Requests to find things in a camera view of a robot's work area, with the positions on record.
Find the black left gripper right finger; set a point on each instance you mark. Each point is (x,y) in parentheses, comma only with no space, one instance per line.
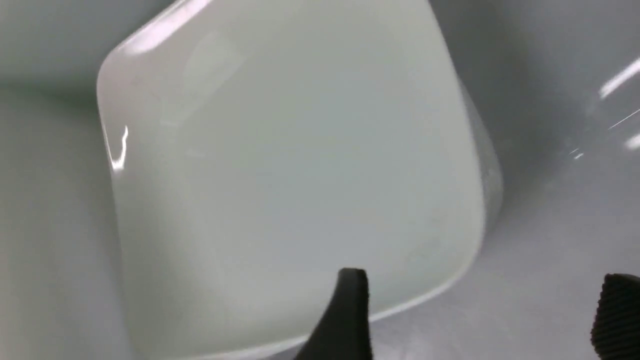
(615,333)

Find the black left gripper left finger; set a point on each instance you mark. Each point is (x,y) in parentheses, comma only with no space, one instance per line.
(343,332)

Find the large white rice plate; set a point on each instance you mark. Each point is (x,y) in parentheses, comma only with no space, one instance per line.
(257,147)

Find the large translucent white bin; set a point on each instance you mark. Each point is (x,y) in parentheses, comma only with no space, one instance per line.
(556,83)

